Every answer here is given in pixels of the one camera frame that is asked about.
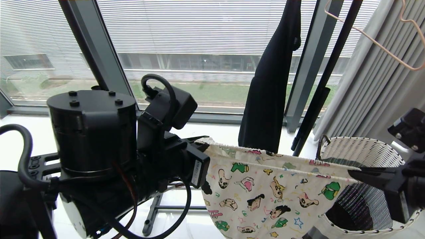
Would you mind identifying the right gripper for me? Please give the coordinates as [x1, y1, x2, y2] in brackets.
[385, 151, 425, 223]

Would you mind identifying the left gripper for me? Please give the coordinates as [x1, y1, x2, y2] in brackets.
[60, 134, 210, 238]

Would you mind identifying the cream printed garment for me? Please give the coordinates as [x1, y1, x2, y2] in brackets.
[196, 137, 362, 239]

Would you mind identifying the black garment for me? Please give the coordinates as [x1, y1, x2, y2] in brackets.
[238, 0, 302, 154]

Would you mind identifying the pink clothes hanger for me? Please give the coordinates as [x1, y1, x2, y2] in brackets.
[324, 0, 425, 71]

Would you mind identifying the white laundry basket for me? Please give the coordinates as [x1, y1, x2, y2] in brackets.
[312, 134, 425, 237]

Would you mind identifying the black clothes rack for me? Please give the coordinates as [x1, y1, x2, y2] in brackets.
[58, 0, 363, 237]

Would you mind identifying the beige curtain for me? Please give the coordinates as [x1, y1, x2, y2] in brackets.
[314, 0, 425, 150]

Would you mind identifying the window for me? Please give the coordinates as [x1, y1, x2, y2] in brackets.
[0, 0, 381, 131]

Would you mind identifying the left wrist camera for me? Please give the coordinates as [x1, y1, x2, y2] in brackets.
[138, 85, 198, 151]

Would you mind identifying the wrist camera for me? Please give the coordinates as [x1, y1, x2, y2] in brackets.
[138, 85, 198, 151]
[388, 108, 425, 153]

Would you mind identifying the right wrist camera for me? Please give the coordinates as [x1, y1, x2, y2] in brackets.
[388, 108, 425, 153]

